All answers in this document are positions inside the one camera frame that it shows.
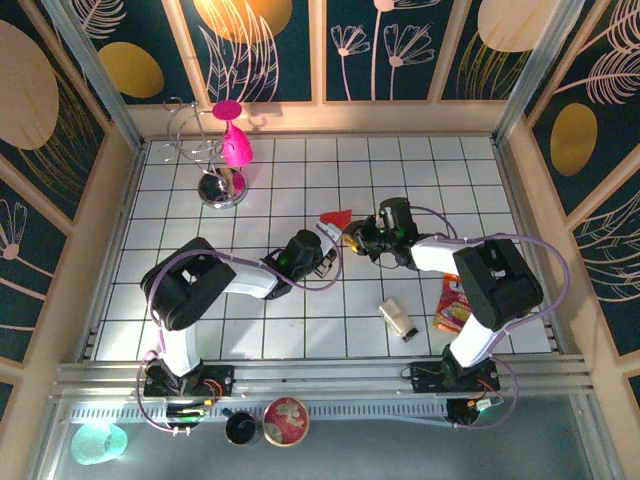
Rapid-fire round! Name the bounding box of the red cloth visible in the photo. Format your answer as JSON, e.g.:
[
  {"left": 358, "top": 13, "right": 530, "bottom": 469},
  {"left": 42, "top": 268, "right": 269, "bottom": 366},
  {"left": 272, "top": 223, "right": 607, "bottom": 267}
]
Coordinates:
[{"left": 318, "top": 208, "right": 353, "bottom": 230}]

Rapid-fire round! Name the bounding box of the small beige box device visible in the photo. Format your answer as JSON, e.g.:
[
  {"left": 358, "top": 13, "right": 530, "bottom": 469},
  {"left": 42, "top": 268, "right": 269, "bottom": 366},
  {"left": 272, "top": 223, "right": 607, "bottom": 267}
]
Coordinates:
[{"left": 377, "top": 298, "right": 420, "bottom": 344}]

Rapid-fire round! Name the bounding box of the colourful fruit candy bag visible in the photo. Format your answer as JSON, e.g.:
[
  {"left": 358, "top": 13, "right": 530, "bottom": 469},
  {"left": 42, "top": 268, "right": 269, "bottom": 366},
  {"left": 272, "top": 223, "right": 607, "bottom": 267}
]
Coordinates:
[{"left": 432, "top": 273, "right": 474, "bottom": 335}]

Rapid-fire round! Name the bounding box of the pink wine glass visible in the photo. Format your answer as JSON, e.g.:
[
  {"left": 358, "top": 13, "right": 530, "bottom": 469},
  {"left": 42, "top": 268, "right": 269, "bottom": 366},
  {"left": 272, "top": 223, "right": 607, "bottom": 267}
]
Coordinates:
[{"left": 210, "top": 99, "right": 255, "bottom": 169}]

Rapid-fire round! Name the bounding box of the red round patterned tin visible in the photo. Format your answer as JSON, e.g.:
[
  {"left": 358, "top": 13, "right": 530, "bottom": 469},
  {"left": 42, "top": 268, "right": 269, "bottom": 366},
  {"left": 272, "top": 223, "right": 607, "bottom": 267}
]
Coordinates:
[{"left": 263, "top": 397, "right": 311, "bottom": 447}]

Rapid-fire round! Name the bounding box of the black mug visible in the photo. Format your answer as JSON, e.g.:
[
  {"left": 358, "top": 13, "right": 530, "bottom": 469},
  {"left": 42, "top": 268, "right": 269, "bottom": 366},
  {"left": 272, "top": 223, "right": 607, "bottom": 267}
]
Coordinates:
[{"left": 221, "top": 407, "right": 262, "bottom": 448}]

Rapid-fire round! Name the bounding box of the small electronics module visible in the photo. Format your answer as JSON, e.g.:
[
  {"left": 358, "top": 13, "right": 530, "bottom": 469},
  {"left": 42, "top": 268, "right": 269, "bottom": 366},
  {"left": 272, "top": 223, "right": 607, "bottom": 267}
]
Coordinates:
[
  {"left": 446, "top": 396, "right": 506, "bottom": 427},
  {"left": 164, "top": 399, "right": 211, "bottom": 426}
]

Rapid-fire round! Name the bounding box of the teal plastic cup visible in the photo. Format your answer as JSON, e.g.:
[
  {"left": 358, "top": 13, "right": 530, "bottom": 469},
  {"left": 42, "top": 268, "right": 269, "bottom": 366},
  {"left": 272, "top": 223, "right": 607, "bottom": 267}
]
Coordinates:
[{"left": 69, "top": 422, "right": 129, "bottom": 466}]

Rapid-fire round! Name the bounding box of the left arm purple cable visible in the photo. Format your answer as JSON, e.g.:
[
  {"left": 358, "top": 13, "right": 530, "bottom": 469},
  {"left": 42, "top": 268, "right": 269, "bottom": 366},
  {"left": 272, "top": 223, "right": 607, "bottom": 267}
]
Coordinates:
[{"left": 133, "top": 234, "right": 346, "bottom": 435}]

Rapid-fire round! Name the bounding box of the chrome wire glass stand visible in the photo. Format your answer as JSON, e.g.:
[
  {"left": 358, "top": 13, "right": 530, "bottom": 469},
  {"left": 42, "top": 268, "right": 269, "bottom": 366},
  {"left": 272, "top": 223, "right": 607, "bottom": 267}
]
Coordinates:
[{"left": 163, "top": 97, "right": 250, "bottom": 210}]

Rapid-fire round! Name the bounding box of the aluminium mounting rail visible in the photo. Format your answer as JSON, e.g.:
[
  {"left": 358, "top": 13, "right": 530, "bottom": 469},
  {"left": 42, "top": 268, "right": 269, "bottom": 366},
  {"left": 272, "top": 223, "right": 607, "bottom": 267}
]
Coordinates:
[{"left": 49, "top": 354, "right": 596, "bottom": 401}]

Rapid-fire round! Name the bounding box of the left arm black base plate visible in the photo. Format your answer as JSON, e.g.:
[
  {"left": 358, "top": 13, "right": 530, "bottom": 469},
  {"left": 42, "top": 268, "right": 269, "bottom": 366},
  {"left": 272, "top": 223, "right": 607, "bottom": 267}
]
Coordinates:
[{"left": 143, "top": 364, "right": 236, "bottom": 399}]

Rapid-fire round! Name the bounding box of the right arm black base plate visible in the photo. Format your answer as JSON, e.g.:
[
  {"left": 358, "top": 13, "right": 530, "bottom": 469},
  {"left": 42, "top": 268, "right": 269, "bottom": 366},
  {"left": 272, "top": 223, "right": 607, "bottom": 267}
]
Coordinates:
[{"left": 409, "top": 362, "right": 500, "bottom": 396}]

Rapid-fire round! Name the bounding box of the slotted grey cable duct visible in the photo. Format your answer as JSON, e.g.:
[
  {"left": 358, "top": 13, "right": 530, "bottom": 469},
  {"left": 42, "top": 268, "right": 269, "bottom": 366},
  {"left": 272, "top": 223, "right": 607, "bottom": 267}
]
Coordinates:
[{"left": 69, "top": 402, "right": 451, "bottom": 426}]

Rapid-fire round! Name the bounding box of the aluminium frame post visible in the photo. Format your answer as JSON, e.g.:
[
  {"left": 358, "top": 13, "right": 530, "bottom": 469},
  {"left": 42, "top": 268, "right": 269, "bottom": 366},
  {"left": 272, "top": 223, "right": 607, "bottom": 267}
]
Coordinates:
[
  {"left": 492, "top": 0, "right": 587, "bottom": 146},
  {"left": 42, "top": 0, "right": 149, "bottom": 151}
]

